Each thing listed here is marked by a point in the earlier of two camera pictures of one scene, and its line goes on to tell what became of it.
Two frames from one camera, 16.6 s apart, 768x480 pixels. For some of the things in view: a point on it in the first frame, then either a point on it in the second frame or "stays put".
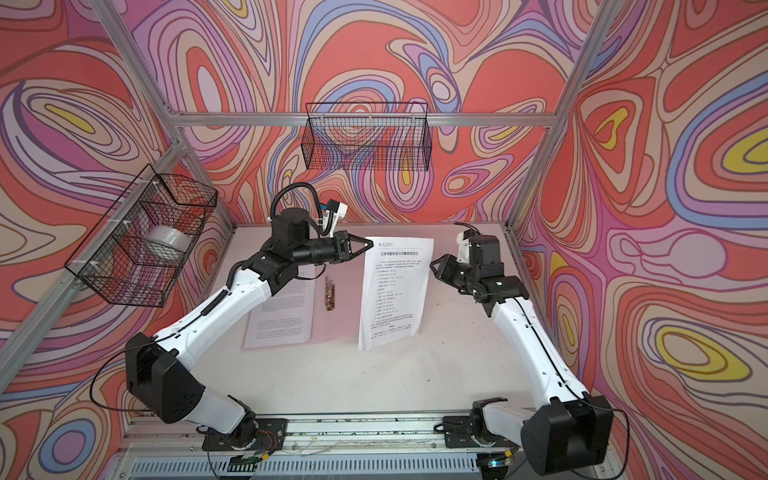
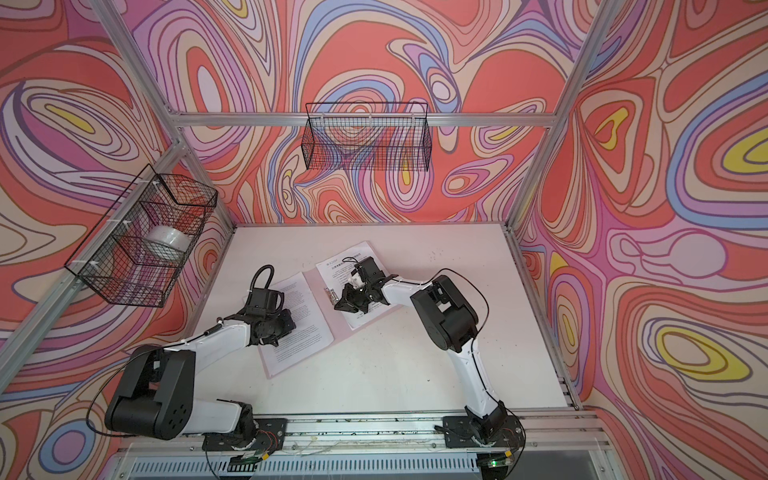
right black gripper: x=444 y=272 -> x=348 y=303
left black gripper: x=341 y=249 -> x=289 y=325
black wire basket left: x=145 y=243 stays put
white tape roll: x=168 y=242 stays put
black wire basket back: x=372 y=136 stays put
